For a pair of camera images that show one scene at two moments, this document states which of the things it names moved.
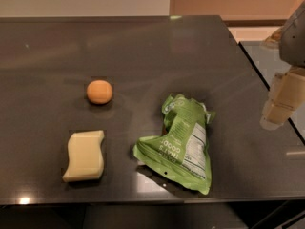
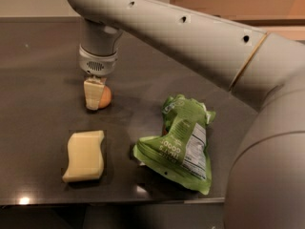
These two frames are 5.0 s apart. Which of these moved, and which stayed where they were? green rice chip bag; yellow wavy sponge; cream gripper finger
Moved: cream gripper finger
Stayed: green rice chip bag; yellow wavy sponge
